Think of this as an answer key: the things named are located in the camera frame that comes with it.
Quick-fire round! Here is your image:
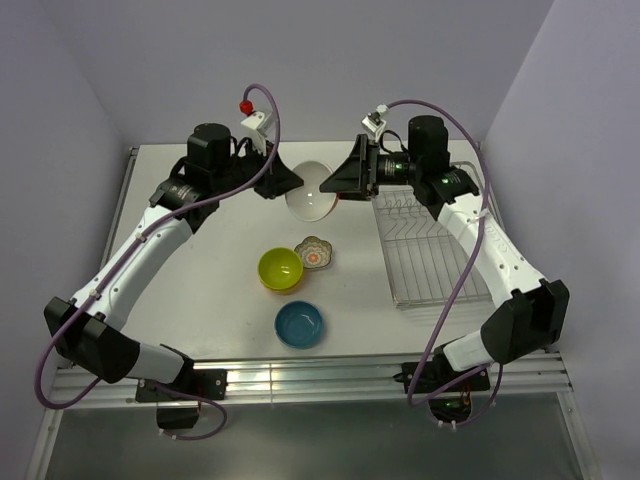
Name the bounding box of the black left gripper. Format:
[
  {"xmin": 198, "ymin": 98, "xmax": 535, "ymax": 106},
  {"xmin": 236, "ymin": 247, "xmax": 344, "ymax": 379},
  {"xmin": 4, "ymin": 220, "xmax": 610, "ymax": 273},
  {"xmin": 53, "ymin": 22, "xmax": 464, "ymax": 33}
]
[{"xmin": 212, "ymin": 139, "xmax": 303, "ymax": 200}]

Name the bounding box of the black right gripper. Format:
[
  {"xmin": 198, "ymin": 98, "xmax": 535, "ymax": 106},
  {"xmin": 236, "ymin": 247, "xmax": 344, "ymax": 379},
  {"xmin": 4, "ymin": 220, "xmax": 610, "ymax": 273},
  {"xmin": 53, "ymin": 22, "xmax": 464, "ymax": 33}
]
[{"xmin": 319, "ymin": 134, "xmax": 422, "ymax": 202}]

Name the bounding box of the white bowl orange outside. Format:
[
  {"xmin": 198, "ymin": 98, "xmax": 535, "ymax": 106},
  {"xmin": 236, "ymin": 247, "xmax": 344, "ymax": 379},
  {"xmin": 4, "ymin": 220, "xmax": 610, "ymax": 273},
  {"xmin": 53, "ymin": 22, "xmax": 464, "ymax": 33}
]
[{"xmin": 285, "ymin": 160, "xmax": 338, "ymax": 223}]

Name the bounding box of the lime green bowl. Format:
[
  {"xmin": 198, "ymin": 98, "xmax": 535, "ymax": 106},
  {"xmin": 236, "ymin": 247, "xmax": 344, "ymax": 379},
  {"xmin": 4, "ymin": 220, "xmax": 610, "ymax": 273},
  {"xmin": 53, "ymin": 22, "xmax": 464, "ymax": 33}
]
[{"xmin": 257, "ymin": 247, "xmax": 304, "ymax": 288}]

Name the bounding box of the blue ceramic bowl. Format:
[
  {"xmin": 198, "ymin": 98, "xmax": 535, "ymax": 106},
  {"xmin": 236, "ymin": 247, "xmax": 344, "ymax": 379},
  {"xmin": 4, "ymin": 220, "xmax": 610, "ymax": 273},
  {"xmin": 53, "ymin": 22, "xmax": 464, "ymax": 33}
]
[{"xmin": 274, "ymin": 301, "xmax": 325, "ymax": 350}]

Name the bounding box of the yellow orange bowl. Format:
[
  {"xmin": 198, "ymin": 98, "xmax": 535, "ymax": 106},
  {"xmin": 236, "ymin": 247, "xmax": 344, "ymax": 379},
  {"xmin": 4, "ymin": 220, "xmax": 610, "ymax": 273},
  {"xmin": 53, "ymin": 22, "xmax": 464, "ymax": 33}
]
[{"xmin": 261, "ymin": 279, "xmax": 304, "ymax": 295}]

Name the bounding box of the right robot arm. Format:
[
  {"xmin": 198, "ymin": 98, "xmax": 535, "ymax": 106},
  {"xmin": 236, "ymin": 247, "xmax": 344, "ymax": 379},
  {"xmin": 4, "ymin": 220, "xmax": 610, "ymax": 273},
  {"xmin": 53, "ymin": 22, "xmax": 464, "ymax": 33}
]
[{"xmin": 320, "ymin": 113, "xmax": 569, "ymax": 390}]

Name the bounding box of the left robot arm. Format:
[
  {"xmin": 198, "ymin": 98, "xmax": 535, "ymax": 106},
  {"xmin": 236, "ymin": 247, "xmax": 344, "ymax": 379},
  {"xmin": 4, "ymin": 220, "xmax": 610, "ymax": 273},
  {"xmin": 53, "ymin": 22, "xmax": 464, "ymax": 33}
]
[{"xmin": 44, "ymin": 117, "xmax": 303, "ymax": 399}]

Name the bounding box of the patterned flower-shaped bowl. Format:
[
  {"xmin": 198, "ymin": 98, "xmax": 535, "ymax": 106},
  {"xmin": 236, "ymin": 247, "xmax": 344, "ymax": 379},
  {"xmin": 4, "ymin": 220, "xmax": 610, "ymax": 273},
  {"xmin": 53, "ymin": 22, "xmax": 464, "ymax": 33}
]
[{"xmin": 294, "ymin": 236, "xmax": 333, "ymax": 270}]

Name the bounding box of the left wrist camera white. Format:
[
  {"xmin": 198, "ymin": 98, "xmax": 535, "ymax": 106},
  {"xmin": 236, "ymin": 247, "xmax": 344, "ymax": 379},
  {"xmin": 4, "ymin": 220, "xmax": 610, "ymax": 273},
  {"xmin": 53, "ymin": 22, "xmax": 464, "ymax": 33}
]
[{"xmin": 241, "ymin": 110, "xmax": 275, "ymax": 151}]

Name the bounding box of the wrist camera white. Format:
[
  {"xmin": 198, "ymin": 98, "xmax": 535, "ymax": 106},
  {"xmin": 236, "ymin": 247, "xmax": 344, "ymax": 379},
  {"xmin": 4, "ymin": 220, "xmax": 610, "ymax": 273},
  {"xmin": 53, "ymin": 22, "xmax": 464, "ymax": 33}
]
[
  {"xmin": 361, "ymin": 104, "xmax": 389, "ymax": 142},
  {"xmin": 241, "ymin": 110, "xmax": 275, "ymax": 151}
]

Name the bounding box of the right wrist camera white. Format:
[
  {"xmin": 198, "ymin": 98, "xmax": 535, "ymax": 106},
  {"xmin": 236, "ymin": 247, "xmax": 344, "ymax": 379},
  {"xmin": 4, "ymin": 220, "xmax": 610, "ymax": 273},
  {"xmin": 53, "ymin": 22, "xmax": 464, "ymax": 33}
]
[{"xmin": 361, "ymin": 104, "xmax": 389, "ymax": 142}]

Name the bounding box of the steel wire dish rack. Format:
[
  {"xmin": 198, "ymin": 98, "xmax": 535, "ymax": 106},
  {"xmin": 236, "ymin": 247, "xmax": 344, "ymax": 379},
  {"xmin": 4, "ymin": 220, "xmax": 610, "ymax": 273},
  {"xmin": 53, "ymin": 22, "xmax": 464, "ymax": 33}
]
[{"xmin": 372, "ymin": 159, "xmax": 501, "ymax": 309}]

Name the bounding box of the aluminium table edge rail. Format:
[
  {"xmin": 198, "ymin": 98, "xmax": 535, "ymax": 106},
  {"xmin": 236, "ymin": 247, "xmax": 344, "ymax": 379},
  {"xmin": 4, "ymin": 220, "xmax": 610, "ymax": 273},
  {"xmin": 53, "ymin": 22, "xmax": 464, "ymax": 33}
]
[{"xmin": 47, "ymin": 349, "xmax": 574, "ymax": 411}]

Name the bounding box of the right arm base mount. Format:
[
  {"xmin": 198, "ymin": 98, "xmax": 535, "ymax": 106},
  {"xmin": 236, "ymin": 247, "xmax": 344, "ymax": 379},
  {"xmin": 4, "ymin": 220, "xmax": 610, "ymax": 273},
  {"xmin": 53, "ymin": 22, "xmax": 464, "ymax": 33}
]
[{"xmin": 399, "ymin": 359, "xmax": 492, "ymax": 424}]

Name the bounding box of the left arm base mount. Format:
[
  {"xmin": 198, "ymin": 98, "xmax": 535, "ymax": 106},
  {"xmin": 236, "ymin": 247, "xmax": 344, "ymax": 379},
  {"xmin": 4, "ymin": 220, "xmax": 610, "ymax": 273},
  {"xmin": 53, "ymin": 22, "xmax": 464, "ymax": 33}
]
[{"xmin": 134, "ymin": 369, "xmax": 228, "ymax": 440}]

